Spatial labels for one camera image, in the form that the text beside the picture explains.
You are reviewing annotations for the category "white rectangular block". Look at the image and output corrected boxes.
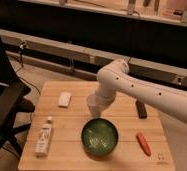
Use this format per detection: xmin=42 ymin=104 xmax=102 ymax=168
xmin=58 ymin=92 xmax=71 ymax=107

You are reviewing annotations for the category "black cable on floor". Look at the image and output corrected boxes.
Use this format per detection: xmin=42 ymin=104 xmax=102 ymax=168
xmin=7 ymin=40 xmax=42 ymax=96

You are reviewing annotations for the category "white tube bottle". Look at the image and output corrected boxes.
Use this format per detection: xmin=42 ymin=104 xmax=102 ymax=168
xmin=35 ymin=116 xmax=53 ymax=157

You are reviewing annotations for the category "green ceramic bowl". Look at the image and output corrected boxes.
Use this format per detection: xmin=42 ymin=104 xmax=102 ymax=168
xmin=81 ymin=118 xmax=119 ymax=157

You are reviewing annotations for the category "white ceramic cup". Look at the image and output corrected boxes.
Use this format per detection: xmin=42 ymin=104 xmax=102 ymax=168
xmin=86 ymin=94 xmax=101 ymax=118

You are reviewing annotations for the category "black office chair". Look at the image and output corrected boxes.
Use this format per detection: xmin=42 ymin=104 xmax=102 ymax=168
xmin=0 ymin=37 xmax=35 ymax=155

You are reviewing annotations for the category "orange carrot toy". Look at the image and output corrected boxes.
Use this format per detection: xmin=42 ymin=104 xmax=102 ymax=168
xmin=136 ymin=132 xmax=151 ymax=156

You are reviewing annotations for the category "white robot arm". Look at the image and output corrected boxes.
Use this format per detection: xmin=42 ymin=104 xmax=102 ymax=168
xmin=96 ymin=59 xmax=187 ymax=124

